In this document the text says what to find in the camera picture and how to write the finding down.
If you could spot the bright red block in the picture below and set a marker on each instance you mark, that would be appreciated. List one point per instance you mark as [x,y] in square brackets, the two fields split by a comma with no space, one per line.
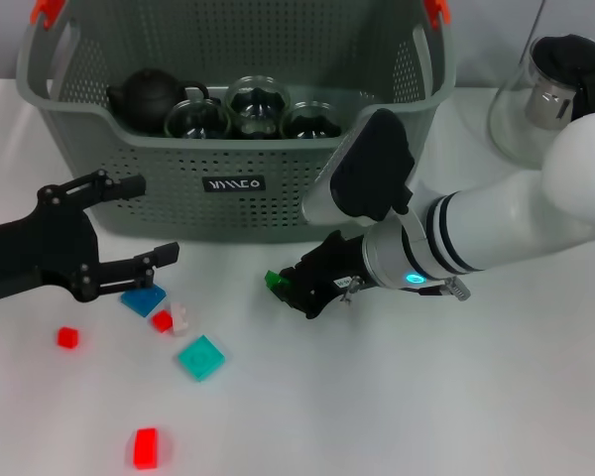
[145,448]

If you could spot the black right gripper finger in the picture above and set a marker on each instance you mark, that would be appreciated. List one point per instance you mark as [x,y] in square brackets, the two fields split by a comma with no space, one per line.
[292,300]
[297,275]

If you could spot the small red block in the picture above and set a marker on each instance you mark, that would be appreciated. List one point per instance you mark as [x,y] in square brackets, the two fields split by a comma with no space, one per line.
[67,338]
[161,321]

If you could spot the black clay teapot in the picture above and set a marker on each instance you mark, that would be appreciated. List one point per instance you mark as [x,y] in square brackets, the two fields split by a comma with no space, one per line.
[149,101]

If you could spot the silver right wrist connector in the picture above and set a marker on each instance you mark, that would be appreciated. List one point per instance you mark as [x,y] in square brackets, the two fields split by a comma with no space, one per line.
[351,290]

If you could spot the glass teacup with black base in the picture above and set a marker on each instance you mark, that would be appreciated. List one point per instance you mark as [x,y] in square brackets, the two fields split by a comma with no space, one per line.
[258,106]
[198,121]
[310,124]

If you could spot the green toy block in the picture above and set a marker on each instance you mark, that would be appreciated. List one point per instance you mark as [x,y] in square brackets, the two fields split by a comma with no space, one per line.
[276,279]

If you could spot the teal square block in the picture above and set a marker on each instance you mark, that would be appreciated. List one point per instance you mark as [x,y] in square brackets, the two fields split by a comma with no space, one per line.
[201,359]

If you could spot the small white block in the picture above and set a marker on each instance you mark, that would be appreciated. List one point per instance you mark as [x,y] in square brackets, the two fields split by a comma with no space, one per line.
[181,321]

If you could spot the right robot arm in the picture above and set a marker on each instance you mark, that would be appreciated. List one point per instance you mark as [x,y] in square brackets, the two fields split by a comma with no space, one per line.
[501,223]

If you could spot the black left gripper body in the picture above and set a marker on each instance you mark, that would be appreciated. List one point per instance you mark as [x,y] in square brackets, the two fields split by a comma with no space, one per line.
[39,248]

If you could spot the grey perforated storage bin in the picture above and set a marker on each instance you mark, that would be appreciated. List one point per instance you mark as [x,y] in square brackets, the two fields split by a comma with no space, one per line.
[228,198]

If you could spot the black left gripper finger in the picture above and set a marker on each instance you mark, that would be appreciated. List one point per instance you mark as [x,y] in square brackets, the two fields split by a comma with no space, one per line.
[163,253]
[126,186]

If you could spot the blue square block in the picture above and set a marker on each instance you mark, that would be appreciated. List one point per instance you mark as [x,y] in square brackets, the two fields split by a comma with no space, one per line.
[144,300]

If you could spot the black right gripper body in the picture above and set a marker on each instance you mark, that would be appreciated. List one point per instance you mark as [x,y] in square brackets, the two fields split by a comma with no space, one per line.
[334,268]

